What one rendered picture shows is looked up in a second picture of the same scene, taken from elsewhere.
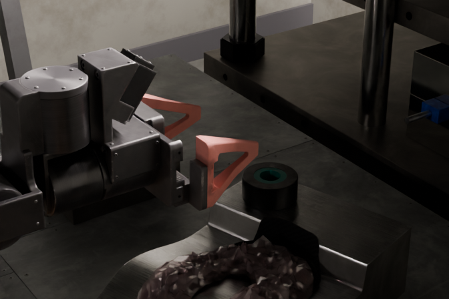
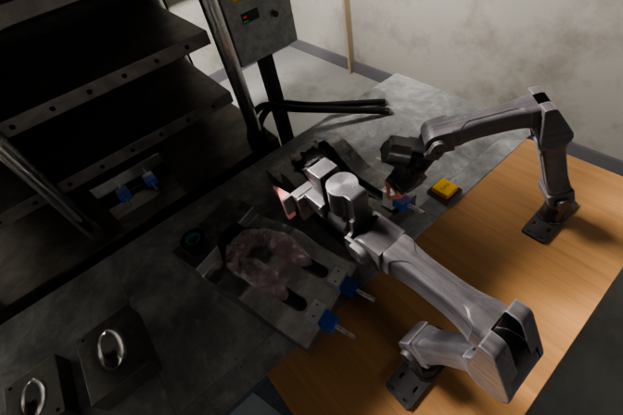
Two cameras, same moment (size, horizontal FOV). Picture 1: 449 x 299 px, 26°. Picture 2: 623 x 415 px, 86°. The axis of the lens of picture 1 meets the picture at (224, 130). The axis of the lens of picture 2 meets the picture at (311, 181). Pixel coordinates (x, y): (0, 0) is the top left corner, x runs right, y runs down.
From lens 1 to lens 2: 0.94 m
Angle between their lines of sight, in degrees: 67
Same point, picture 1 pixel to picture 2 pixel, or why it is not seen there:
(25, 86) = (353, 191)
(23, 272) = (206, 385)
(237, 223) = (211, 258)
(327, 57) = (13, 259)
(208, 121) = (68, 311)
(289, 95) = (50, 274)
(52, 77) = (340, 184)
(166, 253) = (233, 285)
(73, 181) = not seen: hidden behind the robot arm
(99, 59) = (324, 169)
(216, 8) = not seen: outside the picture
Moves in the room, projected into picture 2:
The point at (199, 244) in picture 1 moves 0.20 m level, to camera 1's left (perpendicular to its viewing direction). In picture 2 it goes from (220, 277) to (211, 349)
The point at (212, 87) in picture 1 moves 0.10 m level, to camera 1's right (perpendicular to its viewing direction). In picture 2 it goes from (21, 318) to (37, 288)
